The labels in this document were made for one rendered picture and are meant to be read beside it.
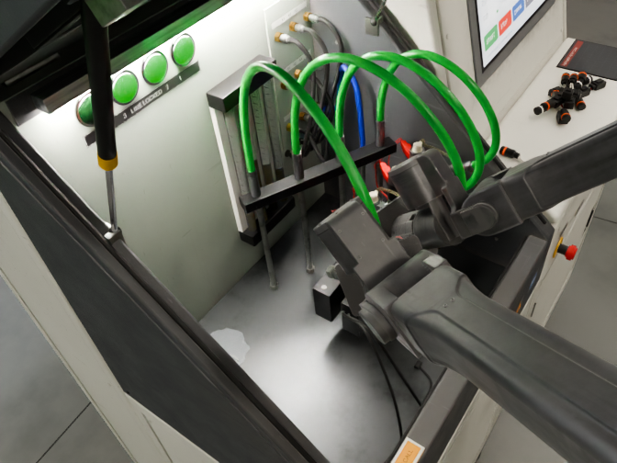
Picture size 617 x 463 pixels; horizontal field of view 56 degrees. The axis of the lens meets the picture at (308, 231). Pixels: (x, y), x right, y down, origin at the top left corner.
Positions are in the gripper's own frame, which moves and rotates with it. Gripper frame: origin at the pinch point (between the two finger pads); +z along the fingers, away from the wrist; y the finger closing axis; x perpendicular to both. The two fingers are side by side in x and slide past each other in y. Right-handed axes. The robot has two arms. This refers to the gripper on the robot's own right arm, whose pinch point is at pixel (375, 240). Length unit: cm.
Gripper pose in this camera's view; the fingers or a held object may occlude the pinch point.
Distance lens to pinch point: 93.9
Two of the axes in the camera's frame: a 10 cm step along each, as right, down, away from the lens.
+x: -7.7, 5.0, -4.0
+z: -4.0, 1.2, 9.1
